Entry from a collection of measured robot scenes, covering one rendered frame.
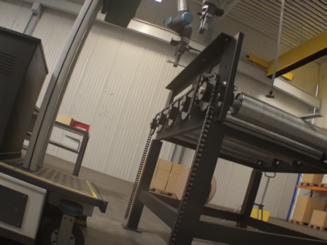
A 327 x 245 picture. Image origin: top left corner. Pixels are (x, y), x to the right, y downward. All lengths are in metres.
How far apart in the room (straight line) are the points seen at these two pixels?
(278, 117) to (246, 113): 0.16
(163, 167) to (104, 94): 4.27
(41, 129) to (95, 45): 11.39
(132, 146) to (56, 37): 5.55
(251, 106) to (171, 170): 8.06
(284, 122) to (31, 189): 1.10
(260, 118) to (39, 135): 0.94
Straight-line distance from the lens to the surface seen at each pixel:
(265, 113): 1.34
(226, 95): 1.23
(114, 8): 1.77
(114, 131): 11.84
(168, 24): 2.25
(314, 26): 13.89
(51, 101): 1.30
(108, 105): 11.96
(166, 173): 9.22
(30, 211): 1.15
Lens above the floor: 0.46
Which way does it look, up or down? 10 degrees up
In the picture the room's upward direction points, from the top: 17 degrees clockwise
